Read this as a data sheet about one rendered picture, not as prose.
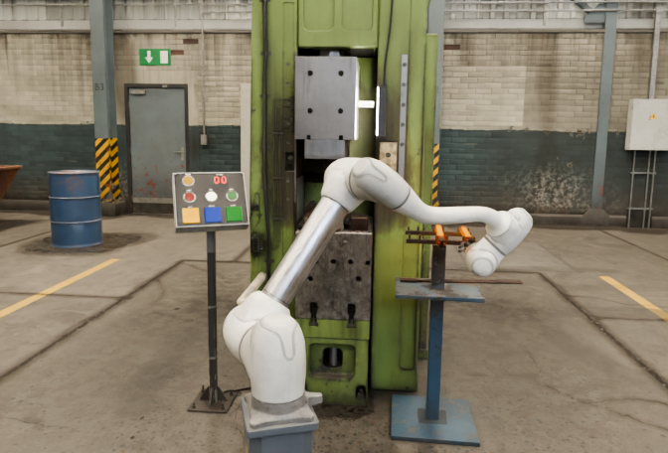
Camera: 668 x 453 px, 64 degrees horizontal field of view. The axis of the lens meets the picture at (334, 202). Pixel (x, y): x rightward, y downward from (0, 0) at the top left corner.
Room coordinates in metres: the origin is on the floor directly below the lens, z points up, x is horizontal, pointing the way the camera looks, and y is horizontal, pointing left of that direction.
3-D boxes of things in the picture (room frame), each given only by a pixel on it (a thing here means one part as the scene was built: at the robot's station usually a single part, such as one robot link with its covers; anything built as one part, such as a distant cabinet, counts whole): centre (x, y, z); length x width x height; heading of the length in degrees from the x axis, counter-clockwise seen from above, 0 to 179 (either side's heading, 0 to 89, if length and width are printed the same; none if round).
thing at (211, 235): (2.60, 0.61, 0.54); 0.04 x 0.04 x 1.08; 85
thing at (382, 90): (2.74, -0.25, 1.83); 0.07 x 0.04 x 0.90; 85
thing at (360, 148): (3.16, -0.04, 1.37); 0.41 x 0.10 x 0.91; 85
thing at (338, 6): (2.99, -0.02, 2.06); 0.44 x 0.41 x 0.47; 175
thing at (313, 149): (2.85, 0.03, 1.32); 0.42 x 0.20 x 0.10; 175
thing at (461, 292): (2.46, -0.50, 0.67); 0.40 x 0.30 x 0.02; 83
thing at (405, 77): (2.97, -0.36, 1.15); 0.44 x 0.26 x 2.30; 175
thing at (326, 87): (2.85, -0.01, 1.56); 0.42 x 0.39 x 0.40; 175
